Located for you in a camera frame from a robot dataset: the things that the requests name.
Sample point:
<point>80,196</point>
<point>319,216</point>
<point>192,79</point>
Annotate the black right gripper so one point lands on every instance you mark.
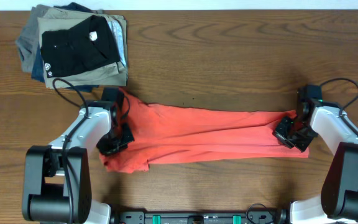
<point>279,132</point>

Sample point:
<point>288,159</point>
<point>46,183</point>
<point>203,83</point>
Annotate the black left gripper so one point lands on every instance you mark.
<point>108,146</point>

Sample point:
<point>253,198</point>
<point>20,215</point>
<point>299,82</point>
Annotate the red soccer t-shirt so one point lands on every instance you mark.
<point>172,135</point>

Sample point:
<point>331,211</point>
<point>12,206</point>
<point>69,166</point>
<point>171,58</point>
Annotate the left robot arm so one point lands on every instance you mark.
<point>57,187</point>

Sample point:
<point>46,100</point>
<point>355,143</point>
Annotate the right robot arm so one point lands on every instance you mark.
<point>338,200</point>

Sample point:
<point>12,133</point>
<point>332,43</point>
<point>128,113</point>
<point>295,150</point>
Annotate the black folded polo shirt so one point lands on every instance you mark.
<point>84,47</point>

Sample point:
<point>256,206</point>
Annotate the navy folded garment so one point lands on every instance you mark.
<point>37,71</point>

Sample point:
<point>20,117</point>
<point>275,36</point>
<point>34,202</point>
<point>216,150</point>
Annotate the light blue folded garment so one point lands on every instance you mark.
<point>118,35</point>

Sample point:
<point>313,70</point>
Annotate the grey folded garment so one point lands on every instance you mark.
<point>28,40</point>

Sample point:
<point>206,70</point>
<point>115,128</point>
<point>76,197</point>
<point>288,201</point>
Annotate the khaki folded garment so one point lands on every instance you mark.
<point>113,74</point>

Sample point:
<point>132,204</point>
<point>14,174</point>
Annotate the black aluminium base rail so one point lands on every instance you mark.
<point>257,216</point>

